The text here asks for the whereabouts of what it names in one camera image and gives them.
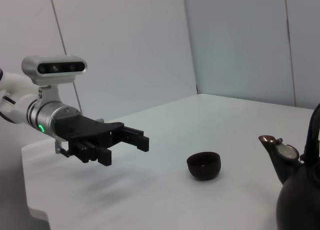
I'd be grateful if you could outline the left gripper cable with plug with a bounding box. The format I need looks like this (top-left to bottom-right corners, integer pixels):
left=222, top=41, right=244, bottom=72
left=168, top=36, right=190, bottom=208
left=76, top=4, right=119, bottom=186
left=54, top=139, right=71, bottom=158

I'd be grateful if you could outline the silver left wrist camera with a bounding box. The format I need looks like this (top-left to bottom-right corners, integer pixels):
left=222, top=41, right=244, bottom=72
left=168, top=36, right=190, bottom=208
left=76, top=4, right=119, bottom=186
left=21, top=55, right=88, bottom=86

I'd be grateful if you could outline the black round teapot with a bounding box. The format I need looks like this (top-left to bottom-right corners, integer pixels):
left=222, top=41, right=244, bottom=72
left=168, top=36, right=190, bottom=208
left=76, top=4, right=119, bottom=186
left=258, top=102, right=320, bottom=230

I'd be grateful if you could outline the dark brown teacup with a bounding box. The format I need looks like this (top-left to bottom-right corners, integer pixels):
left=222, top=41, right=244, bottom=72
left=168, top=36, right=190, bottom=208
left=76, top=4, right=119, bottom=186
left=186, top=151, right=223, bottom=182

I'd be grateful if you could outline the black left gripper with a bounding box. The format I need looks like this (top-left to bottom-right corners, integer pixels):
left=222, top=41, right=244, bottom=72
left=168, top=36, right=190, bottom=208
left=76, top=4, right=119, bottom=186
left=54, top=116, right=150, bottom=167

